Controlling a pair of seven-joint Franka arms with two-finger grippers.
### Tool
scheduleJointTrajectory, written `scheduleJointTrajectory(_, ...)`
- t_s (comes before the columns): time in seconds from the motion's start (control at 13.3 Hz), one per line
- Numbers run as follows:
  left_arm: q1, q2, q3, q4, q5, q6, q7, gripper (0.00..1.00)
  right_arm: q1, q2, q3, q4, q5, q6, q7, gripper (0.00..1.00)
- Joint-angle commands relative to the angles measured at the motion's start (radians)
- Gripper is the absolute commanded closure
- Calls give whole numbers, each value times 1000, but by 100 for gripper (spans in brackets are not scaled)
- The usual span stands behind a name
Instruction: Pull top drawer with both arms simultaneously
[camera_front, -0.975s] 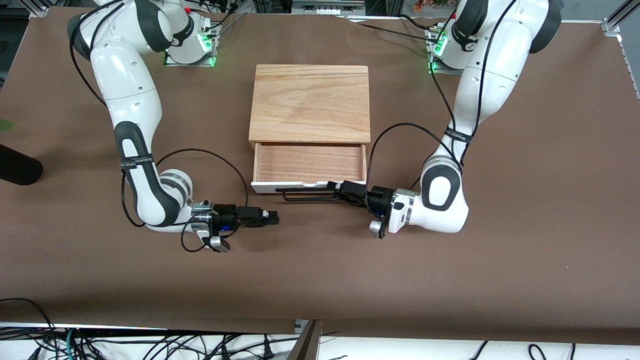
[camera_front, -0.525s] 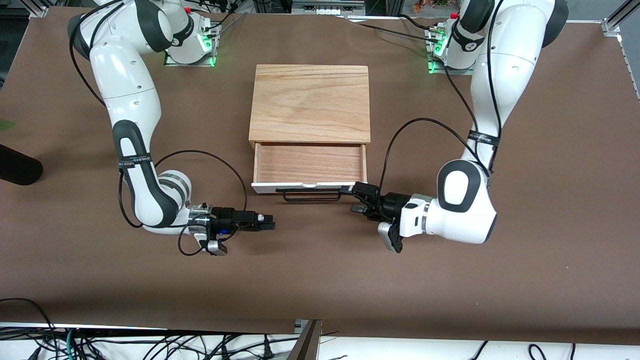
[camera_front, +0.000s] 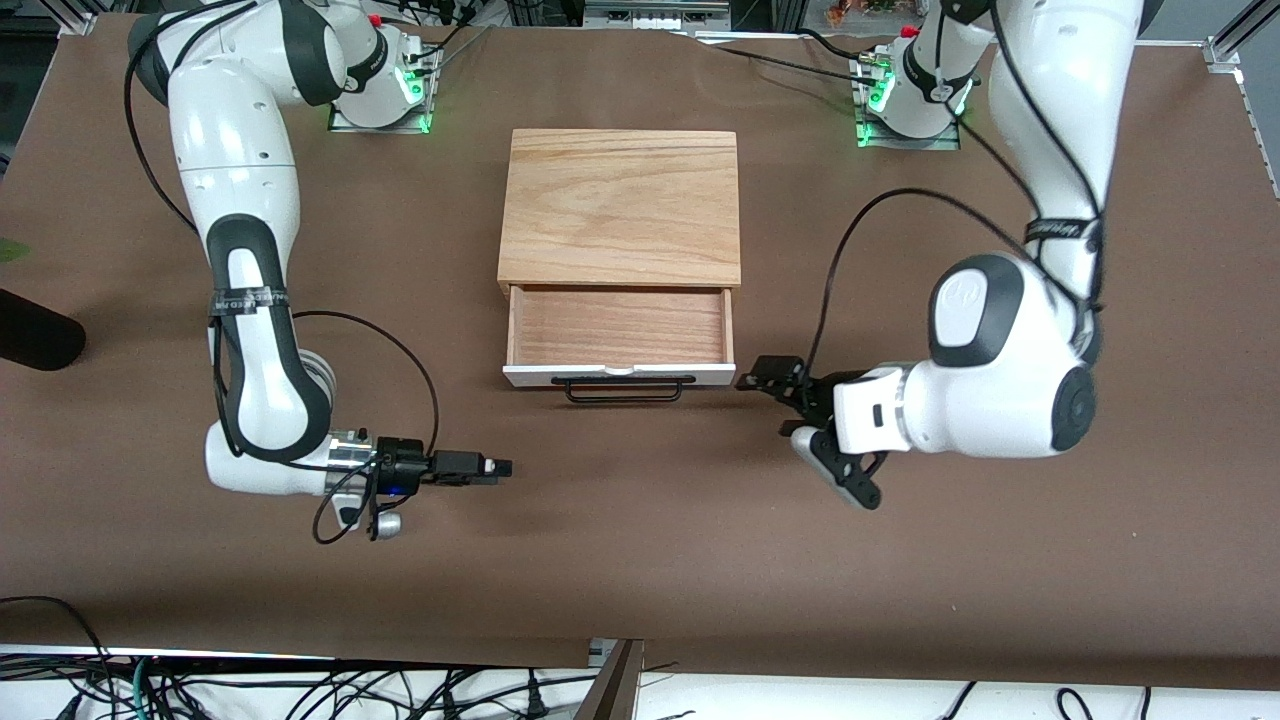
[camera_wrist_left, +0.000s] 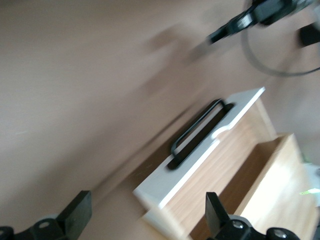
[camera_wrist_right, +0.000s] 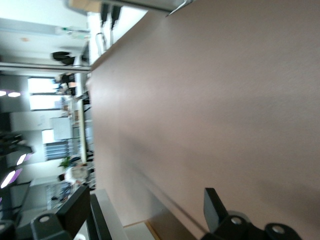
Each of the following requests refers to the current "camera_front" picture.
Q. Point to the black rounded object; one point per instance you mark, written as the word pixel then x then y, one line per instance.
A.
pixel 40 335

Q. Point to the small green object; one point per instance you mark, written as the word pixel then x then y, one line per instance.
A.
pixel 12 250

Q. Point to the dark angled post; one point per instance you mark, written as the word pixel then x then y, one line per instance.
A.
pixel 615 690

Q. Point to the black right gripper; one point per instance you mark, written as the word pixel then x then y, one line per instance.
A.
pixel 408 462

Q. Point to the aluminium frame profile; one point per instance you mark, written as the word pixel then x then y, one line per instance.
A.
pixel 1255 110

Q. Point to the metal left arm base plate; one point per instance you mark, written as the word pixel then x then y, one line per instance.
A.
pixel 950 135

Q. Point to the white-fronted wooden drawer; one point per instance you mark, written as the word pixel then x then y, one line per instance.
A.
pixel 620 325

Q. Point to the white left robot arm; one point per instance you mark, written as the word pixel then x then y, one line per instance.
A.
pixel 990 400

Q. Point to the light wooden drawer cabinet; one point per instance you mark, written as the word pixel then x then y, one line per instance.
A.
pixel 620 205

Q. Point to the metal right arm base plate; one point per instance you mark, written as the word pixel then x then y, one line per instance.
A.
pixel 425 95

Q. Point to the brown table cover sheet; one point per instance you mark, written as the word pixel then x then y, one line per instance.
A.
pixel 640 560

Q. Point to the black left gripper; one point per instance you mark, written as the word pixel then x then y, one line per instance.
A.
pixel 812 392

